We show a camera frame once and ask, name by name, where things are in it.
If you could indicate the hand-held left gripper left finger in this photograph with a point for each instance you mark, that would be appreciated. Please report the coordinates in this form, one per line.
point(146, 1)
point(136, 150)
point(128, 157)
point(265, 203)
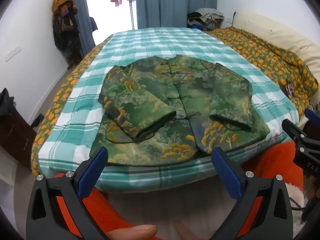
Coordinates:
point(93, 170)

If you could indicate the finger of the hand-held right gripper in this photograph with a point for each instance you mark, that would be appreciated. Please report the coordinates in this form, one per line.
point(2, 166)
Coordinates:
point(313, 117)
point(295, 132)

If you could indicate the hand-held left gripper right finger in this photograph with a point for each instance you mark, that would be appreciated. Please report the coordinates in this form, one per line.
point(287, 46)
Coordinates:
point(225, 170)

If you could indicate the green floral padded jacket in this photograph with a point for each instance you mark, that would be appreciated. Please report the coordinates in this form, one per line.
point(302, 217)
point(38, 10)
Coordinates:
point(175, 100)

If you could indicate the clothes on coat rack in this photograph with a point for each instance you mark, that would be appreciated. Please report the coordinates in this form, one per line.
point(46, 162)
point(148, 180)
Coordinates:
point(65, 30)

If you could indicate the pile of clothes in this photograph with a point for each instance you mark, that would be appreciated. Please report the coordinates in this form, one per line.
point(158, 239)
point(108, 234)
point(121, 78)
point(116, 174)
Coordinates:
point(205, 17)

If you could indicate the metal clothes rack pole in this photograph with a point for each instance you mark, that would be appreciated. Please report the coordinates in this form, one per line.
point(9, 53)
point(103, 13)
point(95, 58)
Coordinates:
point(131, 5)

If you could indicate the person's left hand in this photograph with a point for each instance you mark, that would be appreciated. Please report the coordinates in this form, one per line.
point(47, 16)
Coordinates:
point(135, 233)

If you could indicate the person's orange clothing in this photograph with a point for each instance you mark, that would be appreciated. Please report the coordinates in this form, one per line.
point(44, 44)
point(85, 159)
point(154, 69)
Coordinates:
point(272, 162)

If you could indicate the dark wooden cabinet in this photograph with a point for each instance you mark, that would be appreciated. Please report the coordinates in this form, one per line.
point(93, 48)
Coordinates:
point(17, 137)

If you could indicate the orange floral green quilt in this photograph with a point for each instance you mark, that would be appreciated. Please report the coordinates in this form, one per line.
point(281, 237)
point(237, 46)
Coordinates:
point(262, 52)

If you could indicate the cream pillow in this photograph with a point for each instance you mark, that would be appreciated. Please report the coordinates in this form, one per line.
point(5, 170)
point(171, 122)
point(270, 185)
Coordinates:
point(275, 30)

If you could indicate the dark cloth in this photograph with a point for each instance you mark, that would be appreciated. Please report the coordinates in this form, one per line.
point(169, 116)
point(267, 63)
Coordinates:
point(6, 102)

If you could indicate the teal plaid blanket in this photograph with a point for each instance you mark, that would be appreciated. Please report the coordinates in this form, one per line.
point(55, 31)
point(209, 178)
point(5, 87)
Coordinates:
point(162, 42)

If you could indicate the hanging dark jacket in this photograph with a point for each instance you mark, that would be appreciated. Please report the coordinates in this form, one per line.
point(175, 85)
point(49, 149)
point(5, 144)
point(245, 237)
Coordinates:
point(93, 23)

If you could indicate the narrow blue curtain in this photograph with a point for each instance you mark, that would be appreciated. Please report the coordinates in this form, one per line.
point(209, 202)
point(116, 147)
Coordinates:
point(77, 2)

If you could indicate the wide blue curtain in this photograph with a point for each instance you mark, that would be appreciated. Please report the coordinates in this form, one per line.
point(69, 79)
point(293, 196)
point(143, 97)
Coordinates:
point(172, 2)

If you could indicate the white wall switch plate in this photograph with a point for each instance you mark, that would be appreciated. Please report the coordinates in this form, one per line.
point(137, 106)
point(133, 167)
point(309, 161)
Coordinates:
point(12, 53)

